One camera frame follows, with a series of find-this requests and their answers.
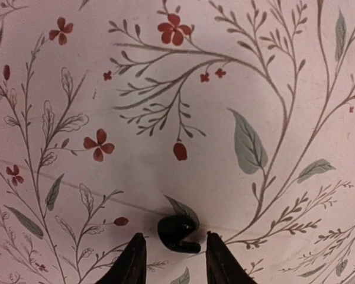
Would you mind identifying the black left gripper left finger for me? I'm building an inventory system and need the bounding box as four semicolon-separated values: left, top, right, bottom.
96;233;147;284

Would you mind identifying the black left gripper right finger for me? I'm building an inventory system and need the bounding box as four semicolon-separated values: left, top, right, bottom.
206;231;256;284

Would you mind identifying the black wireless earbud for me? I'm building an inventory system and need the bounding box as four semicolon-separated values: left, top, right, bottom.
157;215;201;254

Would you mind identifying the floral patterned table mat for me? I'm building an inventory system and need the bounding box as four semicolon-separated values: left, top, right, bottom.
0;1;355;283

